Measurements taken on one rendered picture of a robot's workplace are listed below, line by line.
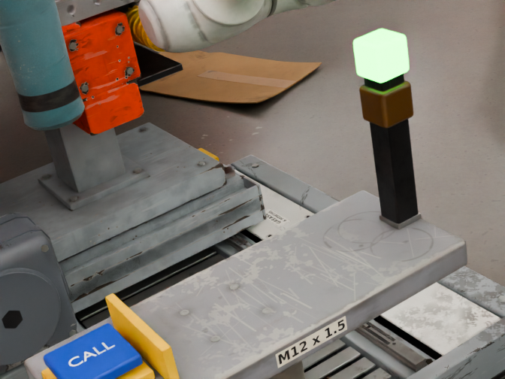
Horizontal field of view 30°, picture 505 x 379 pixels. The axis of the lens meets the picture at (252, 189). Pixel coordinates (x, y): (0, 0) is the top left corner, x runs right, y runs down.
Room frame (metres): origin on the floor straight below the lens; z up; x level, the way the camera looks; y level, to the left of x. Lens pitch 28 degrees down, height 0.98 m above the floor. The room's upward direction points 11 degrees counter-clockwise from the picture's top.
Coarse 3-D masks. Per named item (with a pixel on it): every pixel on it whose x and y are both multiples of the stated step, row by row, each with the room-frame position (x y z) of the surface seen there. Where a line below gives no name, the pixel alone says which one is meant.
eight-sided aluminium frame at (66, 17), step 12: (60, 0) 1.41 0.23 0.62; (72, 0) 1.41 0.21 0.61; (84, 0) 1.42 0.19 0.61; (96, 0) 1.48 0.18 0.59; (108, 0) 1.44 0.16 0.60; (120, 0) 1.45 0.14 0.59; (132, 0) 1.46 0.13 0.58; (60, 12) 1.40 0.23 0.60; (72, 12) 1.42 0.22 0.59; (84, 12) 1.42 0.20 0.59; (96, 12) 1.43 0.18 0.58
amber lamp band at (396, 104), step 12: (408, 84) 0.87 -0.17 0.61; (360, 96) 0.88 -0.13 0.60; (372, 96) 0.86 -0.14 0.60; (384, 96) 0.85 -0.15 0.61; (396, 96) 0.86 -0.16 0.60; (408, 96) 0.86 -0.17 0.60; (372, 108) 0.86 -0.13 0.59; (384, 108) 0.85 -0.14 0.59; (396, 108) 0.86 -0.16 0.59; (408, 108) 0.86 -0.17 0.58; (372, 120) 0.87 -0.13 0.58; (384, 120) 0.85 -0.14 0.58; (396, 120) 0.85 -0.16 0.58
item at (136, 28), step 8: (136, 8) 1.56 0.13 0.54; (128, 16) 1.55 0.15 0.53; (136, 16) 1.53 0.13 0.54; (136, 24) 1.51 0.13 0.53; (136, 32) 1.51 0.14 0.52; (144, 32) 1.48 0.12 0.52; (136, 40) 1.52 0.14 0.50; (144, 40) 1.49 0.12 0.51; (152, 48) 1.48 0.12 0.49; (160, 48) 1.48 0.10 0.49
